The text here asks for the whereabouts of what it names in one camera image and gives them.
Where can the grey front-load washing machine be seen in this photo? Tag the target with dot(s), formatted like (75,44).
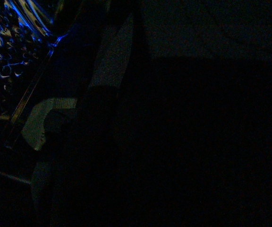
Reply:
(50,51)

